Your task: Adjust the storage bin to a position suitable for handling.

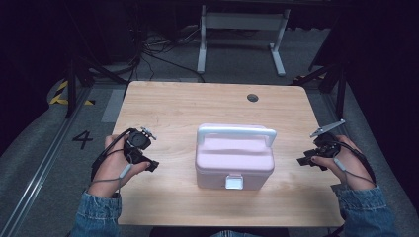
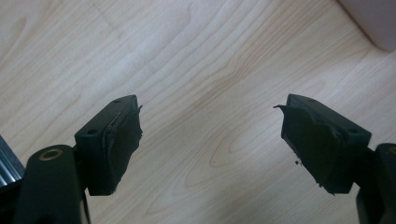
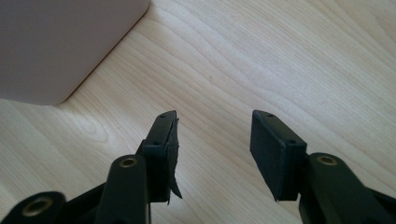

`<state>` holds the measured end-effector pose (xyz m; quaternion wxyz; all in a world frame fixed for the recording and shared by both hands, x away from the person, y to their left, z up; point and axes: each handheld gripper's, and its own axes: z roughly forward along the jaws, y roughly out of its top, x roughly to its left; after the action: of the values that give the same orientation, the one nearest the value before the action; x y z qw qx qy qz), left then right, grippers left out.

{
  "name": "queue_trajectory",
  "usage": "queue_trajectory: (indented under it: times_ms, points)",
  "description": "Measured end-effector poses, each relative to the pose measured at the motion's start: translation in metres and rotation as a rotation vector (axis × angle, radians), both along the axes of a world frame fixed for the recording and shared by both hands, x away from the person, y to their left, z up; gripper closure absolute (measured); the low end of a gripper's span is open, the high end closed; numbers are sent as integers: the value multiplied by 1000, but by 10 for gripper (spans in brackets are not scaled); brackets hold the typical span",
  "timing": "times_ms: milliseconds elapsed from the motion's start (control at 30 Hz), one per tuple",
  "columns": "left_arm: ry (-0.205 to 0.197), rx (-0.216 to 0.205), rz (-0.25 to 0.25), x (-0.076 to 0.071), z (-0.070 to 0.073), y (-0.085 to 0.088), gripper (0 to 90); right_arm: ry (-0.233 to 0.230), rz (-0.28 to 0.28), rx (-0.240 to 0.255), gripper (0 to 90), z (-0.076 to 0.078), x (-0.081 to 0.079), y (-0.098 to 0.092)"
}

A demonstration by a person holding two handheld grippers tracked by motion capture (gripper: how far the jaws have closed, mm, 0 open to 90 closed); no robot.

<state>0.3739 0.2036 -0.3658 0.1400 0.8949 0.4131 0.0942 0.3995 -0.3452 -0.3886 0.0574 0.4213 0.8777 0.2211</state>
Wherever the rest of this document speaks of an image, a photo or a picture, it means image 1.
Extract black tripod stand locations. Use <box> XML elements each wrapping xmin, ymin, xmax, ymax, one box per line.
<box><xmin>63</xmin><ymin>54</ymin><xmax>128</xmax><ymax>120</ymax></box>
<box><xmin>289</xmin><ymin>60</ymin><xmax>351</xmax><ymax>120</ymax></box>

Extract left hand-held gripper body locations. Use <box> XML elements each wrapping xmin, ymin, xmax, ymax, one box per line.
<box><xmin>123</xmin><ymin>126</ymin><xmax>158</xmax><ymax>166</ymax></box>

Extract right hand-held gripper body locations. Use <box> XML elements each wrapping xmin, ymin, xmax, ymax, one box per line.
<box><xmin>308</xmin><ymin>118</ymin><xmax>347</xmax><ymax>166</ymax></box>

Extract black floor cables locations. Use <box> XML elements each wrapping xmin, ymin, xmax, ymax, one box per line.
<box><xmin>122</xmin><ymin>19</ymin><xmax>207</xmax><ymax>100</ymax></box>

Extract person's left hand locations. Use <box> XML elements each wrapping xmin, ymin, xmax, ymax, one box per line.
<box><xmin>87</xmin><ymin>133</ymin><xmax>152</xmax><ymax>199</ymax></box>

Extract grey wrist cord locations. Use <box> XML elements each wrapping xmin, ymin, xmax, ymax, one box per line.
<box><xmin>332</xmin><ymin>157</ymin><xmax>377</xmax><ymax>188</ymax></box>
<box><xmin>90</xmin><ymin>153</ymin><xmax>134</xmax><ymax>199</ymax></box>

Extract pink box with white handle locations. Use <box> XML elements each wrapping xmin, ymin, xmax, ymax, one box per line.
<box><xmin>194</xmin><ymin>122</ymin><xmax>278</xmax><ymax>192</ymax></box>

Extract person's right hand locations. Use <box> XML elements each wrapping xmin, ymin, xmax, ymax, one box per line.
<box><xmin>310</xmin><ymin>133</ymin><xmax>377</xmax><ymax>192</ymax></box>

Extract yellow black floor tape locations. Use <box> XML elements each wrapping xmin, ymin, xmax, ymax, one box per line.
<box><xmin>48</xmin><ymin>80</ymin><xmax>97</xmax><ymax>107</ymax></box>

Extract white metal stand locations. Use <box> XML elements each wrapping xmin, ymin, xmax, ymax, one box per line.
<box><xmin>196</xmin><ymin>4</ymin><xmax>293</xmax><ymax>78</ymax></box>

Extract metal floor rail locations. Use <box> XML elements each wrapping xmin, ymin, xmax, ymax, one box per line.
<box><xmin>0</xmin><ymin>86</ymin><xmax>93</xmax><ymax>237</ymax></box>

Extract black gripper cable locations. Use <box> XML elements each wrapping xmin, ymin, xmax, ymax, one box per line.
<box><xmin>325</xmin><ymin>139</ymin><xmax>377</xmax><ymax>186</ymax></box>
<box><xmin>90</xmin><ymin>127</ymin><xmax>136</xmax><ymax>183</ymax></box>

